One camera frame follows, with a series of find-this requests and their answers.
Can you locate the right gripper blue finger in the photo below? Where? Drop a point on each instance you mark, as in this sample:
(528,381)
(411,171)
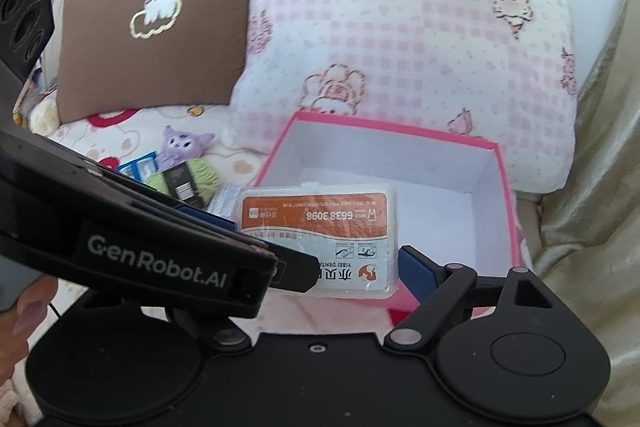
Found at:
(442,292)

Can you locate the pink checkered pillow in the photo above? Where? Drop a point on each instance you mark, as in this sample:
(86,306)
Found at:
(501,70)

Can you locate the pink cardboard box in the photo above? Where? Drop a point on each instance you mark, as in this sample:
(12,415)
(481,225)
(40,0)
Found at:
(454,203)

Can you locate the beige satin bed sheet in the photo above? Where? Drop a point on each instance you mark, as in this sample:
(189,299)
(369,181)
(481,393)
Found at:
(589,253)

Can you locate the brown cushion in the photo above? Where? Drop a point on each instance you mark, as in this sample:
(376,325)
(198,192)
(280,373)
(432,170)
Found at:
(128,54)

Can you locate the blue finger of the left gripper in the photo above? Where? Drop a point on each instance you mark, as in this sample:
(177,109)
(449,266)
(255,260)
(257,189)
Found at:
(205,212)

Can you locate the purple plush toy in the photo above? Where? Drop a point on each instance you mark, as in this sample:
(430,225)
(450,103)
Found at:
(180,146)

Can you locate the person left hand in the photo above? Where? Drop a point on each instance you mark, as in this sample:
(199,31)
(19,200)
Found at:
(19,322)

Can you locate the white toothpaste box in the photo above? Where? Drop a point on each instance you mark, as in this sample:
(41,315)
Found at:
(223,202)

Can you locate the clear dental floss box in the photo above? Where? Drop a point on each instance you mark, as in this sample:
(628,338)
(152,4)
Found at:
(350,228)

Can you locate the blue wet wipes pack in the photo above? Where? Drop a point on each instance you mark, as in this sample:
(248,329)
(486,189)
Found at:
(140,168)

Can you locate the green yarn ball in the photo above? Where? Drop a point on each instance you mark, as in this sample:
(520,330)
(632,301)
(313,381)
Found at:
(194,182)

